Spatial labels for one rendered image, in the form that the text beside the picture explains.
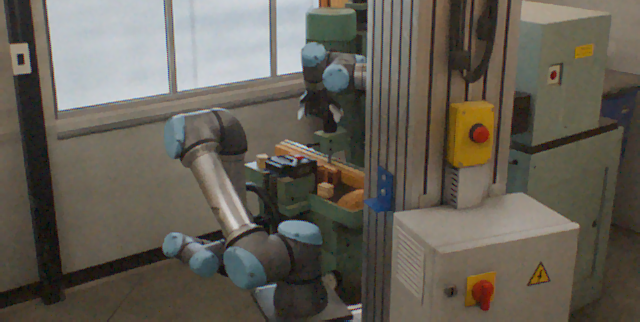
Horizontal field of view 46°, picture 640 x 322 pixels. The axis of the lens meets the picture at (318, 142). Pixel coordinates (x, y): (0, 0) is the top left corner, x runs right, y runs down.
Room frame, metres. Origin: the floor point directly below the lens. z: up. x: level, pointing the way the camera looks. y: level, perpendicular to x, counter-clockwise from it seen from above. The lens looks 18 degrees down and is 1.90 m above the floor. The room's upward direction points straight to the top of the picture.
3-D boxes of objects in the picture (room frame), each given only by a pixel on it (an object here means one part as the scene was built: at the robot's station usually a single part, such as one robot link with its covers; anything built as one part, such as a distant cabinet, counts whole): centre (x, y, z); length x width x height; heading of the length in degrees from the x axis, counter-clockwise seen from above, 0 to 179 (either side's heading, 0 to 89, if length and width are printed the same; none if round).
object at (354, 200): (2.37, -0.14, 0.92); 0.14 x 0.09 x 0.04; 131
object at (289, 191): (2.48, 0.11, 0.92); 0.15 x 0.13 x 0.09; 41
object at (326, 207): (2.54, 0.04, 0.87); 0.61 x 0.30 x 0.06; 41
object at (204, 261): (2.04, 0.34, 0.86); 0.11 x 0.11 x 0.08; 38
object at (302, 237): (1.85, 0.05, 0.98); 0.13 x 0.12 x 0.14; 128
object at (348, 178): (2.59, -0.06, 0.92); 0.67 x 0.02 x 0.04; 41
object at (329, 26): (2.61, -0.04, 1.35); 0.18 x 0.18 x 0.31
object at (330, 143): (2.62, -0.06, 1.03); 0.14 x 0.07 x 0.09; 131
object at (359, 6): (2.70, -0.15, 1.54); 0.08 x 0.08 x 0.17; 41
